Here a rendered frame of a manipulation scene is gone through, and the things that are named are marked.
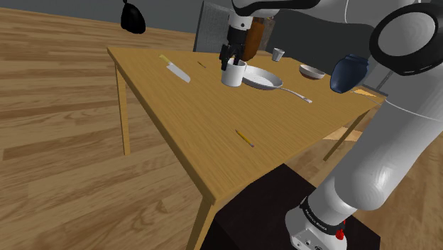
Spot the yellow handled kitchen knife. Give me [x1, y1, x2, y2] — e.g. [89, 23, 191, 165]
[158, 54, 192, 84]

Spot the black round object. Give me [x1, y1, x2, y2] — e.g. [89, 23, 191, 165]
[119, 0, 147, 35]

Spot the grey frying pan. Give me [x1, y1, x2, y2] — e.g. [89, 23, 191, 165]
[241, 65, 313, 104]

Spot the dark blue vase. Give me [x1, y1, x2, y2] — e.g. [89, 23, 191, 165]
[329, 53, 371, 94]

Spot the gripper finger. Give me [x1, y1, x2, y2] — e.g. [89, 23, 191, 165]
[219, 43, 232, 70]
[232, 46, 245, 67]

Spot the yellow pencil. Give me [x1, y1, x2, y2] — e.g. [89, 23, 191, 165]
[234, 129, 256, 148]

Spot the white and brown bowl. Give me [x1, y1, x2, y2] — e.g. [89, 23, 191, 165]
[298, 63, 327, 81]

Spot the white mug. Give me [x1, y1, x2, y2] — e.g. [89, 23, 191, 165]
[220, 58, 248, 88]

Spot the tall brown bottle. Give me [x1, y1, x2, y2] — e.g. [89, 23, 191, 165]
[241, 16, 266, 63]

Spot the dark robot stand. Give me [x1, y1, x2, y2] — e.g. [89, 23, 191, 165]
[200, 163, 381, 250]

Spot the grey upholstered chair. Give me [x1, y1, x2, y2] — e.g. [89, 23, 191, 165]
[192, 0, 234, 53]

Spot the small grey cup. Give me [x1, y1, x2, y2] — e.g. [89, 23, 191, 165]
[271, 48, 286, 63]

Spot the wooden table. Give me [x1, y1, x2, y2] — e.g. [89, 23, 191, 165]
[106, 46, 387, 250]

